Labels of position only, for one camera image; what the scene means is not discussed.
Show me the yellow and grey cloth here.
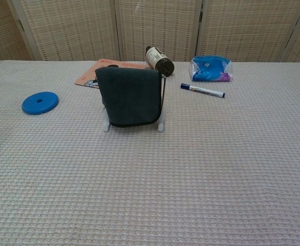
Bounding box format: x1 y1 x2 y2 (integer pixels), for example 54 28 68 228
94 67 167 128

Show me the dark brown labelled bottle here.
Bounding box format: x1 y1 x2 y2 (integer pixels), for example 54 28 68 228
145 45 175 77

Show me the white woven tablecloth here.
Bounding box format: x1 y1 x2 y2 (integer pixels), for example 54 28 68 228
0 60 300 246

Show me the blue capped whiteboard marker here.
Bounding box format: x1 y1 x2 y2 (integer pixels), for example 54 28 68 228
180 83 227 99

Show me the blue plastic packet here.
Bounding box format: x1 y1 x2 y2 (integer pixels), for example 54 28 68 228
189 55 233 84

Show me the cartoon girl mouse pad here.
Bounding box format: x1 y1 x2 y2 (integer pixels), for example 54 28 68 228
74 58 153 89

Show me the blue plastic disc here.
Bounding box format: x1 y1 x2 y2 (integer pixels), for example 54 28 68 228
21 91 59 115

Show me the woven folding screen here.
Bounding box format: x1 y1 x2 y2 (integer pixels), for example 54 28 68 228
0 0 300 63

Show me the metal wire rack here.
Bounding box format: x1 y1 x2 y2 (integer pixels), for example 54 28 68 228
103 107 166 133

